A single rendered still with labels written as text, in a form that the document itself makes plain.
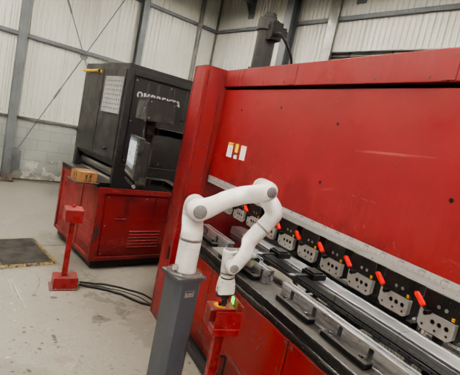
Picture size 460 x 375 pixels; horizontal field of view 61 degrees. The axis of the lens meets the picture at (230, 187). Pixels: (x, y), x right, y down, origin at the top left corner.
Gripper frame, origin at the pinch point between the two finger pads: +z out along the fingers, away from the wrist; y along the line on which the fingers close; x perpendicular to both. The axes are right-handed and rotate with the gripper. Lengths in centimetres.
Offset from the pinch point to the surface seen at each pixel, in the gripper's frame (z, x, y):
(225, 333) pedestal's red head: 16.6, 4.8, -1.7
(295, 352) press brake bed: 12.9, 32.9, -30.6
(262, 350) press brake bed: 27.8, 6.4, -25.2
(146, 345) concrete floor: 83, -94, 25
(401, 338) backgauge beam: -6, 56, -74
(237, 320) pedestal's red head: 8.9, 4.7, -7.9
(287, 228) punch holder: -42, -11, -40
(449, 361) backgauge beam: -7, 79, -81
